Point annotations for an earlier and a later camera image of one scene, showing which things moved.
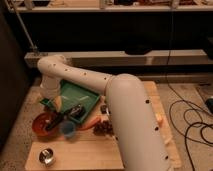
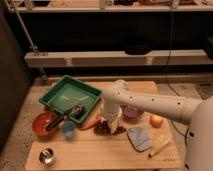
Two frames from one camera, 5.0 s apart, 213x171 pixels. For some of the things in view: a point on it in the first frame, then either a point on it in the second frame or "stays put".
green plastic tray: [74, 95] stays put
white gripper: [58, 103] -> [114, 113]
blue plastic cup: [67, 128] stays put
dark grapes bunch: [103, 128] stays put
